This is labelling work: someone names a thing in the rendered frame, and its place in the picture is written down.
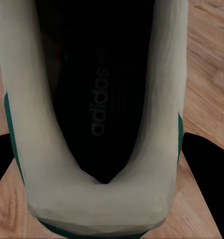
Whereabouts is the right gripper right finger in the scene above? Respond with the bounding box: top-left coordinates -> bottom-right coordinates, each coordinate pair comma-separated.
181,132 -> 224,239

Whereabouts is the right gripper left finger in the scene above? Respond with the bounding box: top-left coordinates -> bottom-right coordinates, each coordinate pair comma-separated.
0,133 -> 15,180

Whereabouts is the gym shoe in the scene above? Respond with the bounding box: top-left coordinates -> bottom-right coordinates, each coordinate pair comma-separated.
0,0 -> 188,239

